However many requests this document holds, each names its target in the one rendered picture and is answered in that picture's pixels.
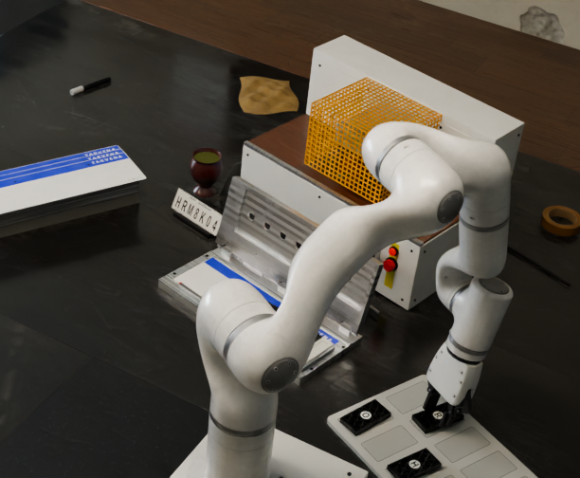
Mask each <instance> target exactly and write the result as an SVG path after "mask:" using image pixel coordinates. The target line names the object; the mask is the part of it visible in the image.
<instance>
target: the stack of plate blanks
mask: <svg viewBox="0 0 580 478"><path fill-rule="evenodd" d="M116 149H120V147H119V146H118V145H115V146H110V147H106V148H101V149H98V150H93V151H89V152H84V153H80V154H76V155H72V156H64V157H60V158H55V159H51V160H47V161H43V162H39V163H34V164H30V165H26V166H22V167H17V168H13V169H8V170H5V171H1V172H0V175H8V174H12V173H16V172H21V171H24V170H29V169H33V168H38V167H42V166H45V165H50V164H54V163H59V162H63V161H67V160H71V159H75V158H80V157H84V156H92V155H95V154H100V153H104V152H109V151H113V150H116ZM138 187H139V181H136V182H132V183H127V184H123V185H119V186H116V187H112V188H108V189H104V190H100V191H95V192H91V193H85V194H81V195H77V196H73V197H69V198H65V199H61V200H57V201H53V202H49V203H45V204H42V205H38V206H33V207H29V208H25V209H21V210H18V211H11V212H7V213H2V214H0V238H2V237H6V236H10V235H13V234H17V233H21V232H25V231H28V230H35V229H38V228H42V227H46V226H50V225H54V224H58V223H62V222H65V221H69V220H73V219H77V218H81V217H85V216H88V215H92V214H96V213H100V212H104V211H110V210H114V209H118V208H122V207H126V206H130V205H134V204H137V203H139V188H138Z"/></svg>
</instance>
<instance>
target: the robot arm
mask: <svg viewBox="0 0 580 478"><path fill-rule="evenodd" d="M362 157H363V160H364V163H365V165H366V167H367V169H368V170H369V171H370V173H371V174H372V175H373V176H374V177H375V178H376V179H377V180H378V181H379V182H380V183H381V184H382V185H383V186H384V187H385V188H386V189H387V190H388V191H390V192H391V195H390V196H389V197H388V198H387V199H386V200H384V201H382V202H379V203H375V204H372V205H367V206H351V207H346V208H342V209H340V210H338V211H335V212H334V213H332V214H331V215H330V216H329V217H328V218H327V219H326V220H325V221H324V222H323V223H322V224H321V225H320V226H319V227H318V228H317V229H316V230H315V231H314V232H313V233H312V234H311V235H310V236H309V237H308V238H307V240H306V241H305V242H304V243H303V244H302V245H301V247H300V248H299V250H298V251H297V253H296V255H295V256H294V258H293V260H292V263H291V265H290V267H289V271H288V277H287V285H286V290H285V294H284V297H283V300H282V302H281V305H280V307H279V309H278V310H277V312H276V311H275V310H274V309H273V308H272V306H271V305H270V304H269V303H268V301H267V300H266V299H265V298H264V297H263V295H262V294H261V293H260V292H259V291H258V290H257V289H256V288H255V287H254V286H252V285H251V284H249V283H247V282H245V281H243V280H239V279H226V280H223V281H220V282H217V283H216V284H214V285H212V286H211V287H209V288H208V289H207V291H206V292H205V293H204V295H203V296H202V298H201V300H200V303H199V305H198V309H197V314H196V332H197V339H198V343H199V348H200V353H201V357H202V361H203V363H204V367H205V370H206V374H207V377H208V383H209V388H210V393H211V396H210V407H209V419H208V442H207V449H206V450H204V451H202V452H201V453H199V454H198V455H197V456H196V457H195V458H194V459H193V460H192V461H191V463H190V465H189V467H188V470H187V474H186V478H286V475H285V472H284V470H283V468H282V466H281V464H280V463H279V462H278V461H277V460H276V459H275V458H274V457H273V456H272V449H273V441H274V433H275V426H276V418H277V410H278V392H280V391H282V390H284V389H285V388H287V387H288V386H289V385H291V384H292V383H293V382H294V381H295V380H296V379H297V377H298V376H299V374H300V373H301V371H302V370H303V368H304V366H305V364H306V362H307V360H308V358H309V356H310V354H311V351H312V349H313V346H314V344H315V341H316V338H317V334H318V331H319V329H320V326H321V324H322V322H323V319H324V317H325V315H326V313H327V311H328V309H329V307H330V306H331V304H332V302H333V300H334V299H335V297H336V295H337V294H338V293H339V291H340V290H341V289H342V287H343V286H344V285H345V284H346V283H348V281H349V280H350V279H351V278H352V277H353V276H354V274H355V273H356V272H357V271H358V270H359V269H360V268H361V267H363V266H364V265H365V264H366V263H367V262H368V261H369V260H370V259H371V257H372V256H374V255H375V254H376V253H377V252H379V251H380V250H382V249H383V248H386V247H388V246H390V245H392V244H395V243H398V242H401V241H405V240H408V239H412V238H417V237H422V236H427V235H430V234H432V233H435V232H437V231H439V230H442V229H443V228H445V227H446V226H447V225H448V224H450V223H451V222H452V221H453V220H454V219H455V217H456V216H457V215H458V214H459V236H460V243H459V245H458V246H457V247H454V248H452V249H450V250H449V251H447V252H446V253H445V254H444V255H443V256H442V257H441V258H440V260H439V262H438V264H437V268H436V290H437V295H438V297H439V299H440V301H441V302H442V303H443V305H444V306H445V307H446V308H447V309H448V310H449V311H450V312H451V313H452V314H453V316H454V323H453V326H452V328H451V329H450V330H449V335H448V338H447V340H446V341H445V342H444V344H443V345H442V346H441V348H440V349H439V351H438V352H437V354H436V356H435V357H434V359H433V360H432V362H431V364H430V365H429V366H427V367H426V378H427V383H428V387H427V391H428V394H427V397H426V401H425V403H424V406H423V409H424V410H426V409H429V408H432V407H434V406H436V405H437V403H438V400H439V398H440V396H442V397H443V398H444V399H445V400H446V401H447V402H448V403H449V404H448V410H447V412H444V415H443V417H442V419H441V422H440V424H439V427H440V428H445V427H450V426H451V425H452V424H453V422H454V420H455V417H456V415H457V414H471V413H473V408H472V400H471V399H472V397H473V394H474V393H475V391H476V388H477V385H478V382H479V379H480V373H481V369H482V360H484V359H485V358H486V356H487V354H488V352H489V349H490V347H491V345H492V342H493V340H494V338H495V336H496V334H497V332H498V329H499V326H500V324H501V322H502V320H503V317H504V315H505V313H506V311H507V309H508V306H509V304H510V302H511V300H512V298H513V290H512V288H511V287H510V286H508V285H507V284H506V283H505V282H503V281H502V280H501V279H499V278H496V276H498V275H499V274H500V273H501V271H502V270H503V268H504V265H505V262H506V257H507V245H508V230H509V216H510V198H511V180H512V176H511V165H510V161H509V159H508V157H507V155H506V154H505V153H504V151H503V150H502V149H501V148H500V147H498V146H497V145H496V144H494V143H491V142H488V141H482V140H475V139H468V138H459V137H456V136H452V135H449V134H447V133H445V132H442V131H439V130H437V129H434V128H431V127H428V126H425V125H422V124H418V123H414V122H407V121H391V122H385V123H382V124H379V125H377V126H376V127H374V128H373V129H371V130H370V132H369V133H368V134H367V135H366V137H365V139H364V141H363V144H362ZM472 276H473V277H474V278H472ZM462 402H463V406H462ZM454 405H456V408H454Z"/></svg>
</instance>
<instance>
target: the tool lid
mask: <svg viewBox="0 0 580 478"><path fill-rule="evenodd" d="M251 211H253V212H254V214H255V218H254V220H252V219H251V218H250V216H249V214H250V212H251ZM265 221H268V222H269V224H270V229H269V230H268V229H267V228H266V227H265V225H264V223H265ZM319 226H320V225H319V224H318V223H316V222H314V221H313V220H311V219H309V218H308V217H306V216H304V215H303V214H301V213H299V212H298V211H295V210H294V209H292V208H290V207H289V206H287V205H285V204H284V203H282V202H280V200H278V199H276V198H275V197H273V196H271V195H270V194H268V193H266V192H264V191H262V190H261V189H259V188H257V187H256V186H254V185H252V184H251V183H249V182H247V181H246V180H244V179H243V178H241V177H239V176H238V175H236V176H233V177H232V181H231V184H230V188H229V192H228V196H227V202H226V205H225V208H224V212H223V216H222V220H221V223H220V227H219V230H218V234H217V237H216V241H215V242H216V243H217V244H219V245H220V246H221V245H227V246H228V247H230V248H231V253H233V254H235V255H236V256H238V257H239V258H241V259H242V260H244V266H245V267H247V268H248V269H250V270H251V271H253V272H254V273H256V274H257V275H259V276H260V277H262V278H263V275H264V274H265V275H266V276H268V277H269V278H271V279H273V280H274V281H276V282H277V283H279V282H284V283H286V284H287V277H288V271H289V267H290V265H291V263H292V260H293V258H294V256H295V255H296V253H297V251H298V250H299V249H298V248H297V245H296V243H297V241H298V240H299V241H300V242H301V244H303V243H304V242H305V241H306V240H307V238H308V237H309V236H310V235H311V234H312V233H313V232H314V231H315V230H316V229H317V228H318V227H319ZM282 230H283V231H284V232H285V234H286V237H285V239H282V238H281V231H282ZM383 265H384V264H383V263H382V262H380V261H378V260H377V259H375V258H373V257H371V259H370V260H369V261H368V262H367V263H366V264H365V265H364V266H363V267H361V268H360V269H359V270H358V271H357V272H356V273H355V274H354V276H353V277H352V279H351V280H349V281H348V283H346V284H345V285H344V286H343V287H342V289H341V290H340V291H339V293H338V294H337V295H336V297H335V299H334V300H333V302H332V304H331V306H330V307H329V309H328V311H327V313H326V315H328V316H329V317H331V318H333V319H334V320H336V321H337V322H342V321H344V322H345V323H347V324H349V325H350V326H351V330H352V331H353V332H355V334H357V333H360V332H361V330H362V327H363V324H364V321H365V320H366V317H367V314H368V311H369V308H370V305H371V302H372V297H373V294H374V291H375V289H376V286H377V283H378V280H379V277H380V274H381V271H382V268H383Z"/></svg>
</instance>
